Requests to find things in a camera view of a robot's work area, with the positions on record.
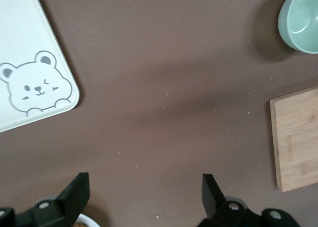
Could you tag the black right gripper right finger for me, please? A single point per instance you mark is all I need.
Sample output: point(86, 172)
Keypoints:
point(216, 207)

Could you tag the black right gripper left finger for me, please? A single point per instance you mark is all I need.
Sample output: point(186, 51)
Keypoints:
point(67, 204)

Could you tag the round white plate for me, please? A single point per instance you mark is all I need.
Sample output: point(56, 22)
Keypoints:
point(89, 222)

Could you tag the wooden cutting board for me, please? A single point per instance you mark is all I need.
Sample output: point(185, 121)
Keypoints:
point(295, 137)

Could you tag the cream tray with bear print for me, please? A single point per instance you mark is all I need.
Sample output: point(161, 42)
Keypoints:
point(24, 38)

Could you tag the pale green bowl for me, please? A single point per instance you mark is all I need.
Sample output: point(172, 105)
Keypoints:
point(300, 21)

